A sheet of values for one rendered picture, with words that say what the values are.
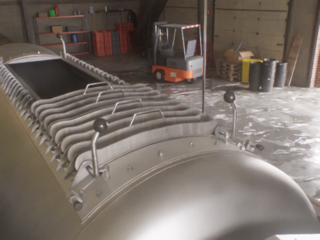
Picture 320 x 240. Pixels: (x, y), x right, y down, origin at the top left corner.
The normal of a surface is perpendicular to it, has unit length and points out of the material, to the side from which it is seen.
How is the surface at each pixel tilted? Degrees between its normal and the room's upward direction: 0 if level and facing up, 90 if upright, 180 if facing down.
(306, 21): 90
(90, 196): 30
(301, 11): 90
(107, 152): 90
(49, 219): 42
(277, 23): 90
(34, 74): 99
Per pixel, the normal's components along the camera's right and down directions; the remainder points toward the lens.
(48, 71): 0.26, 0.52
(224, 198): 0.44, -0.14
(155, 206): 0.06, -0.51
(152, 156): -0.14, -0.90
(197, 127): 0.49, 0.29
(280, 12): -0.87, 0.20
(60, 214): -0.59, -0.59
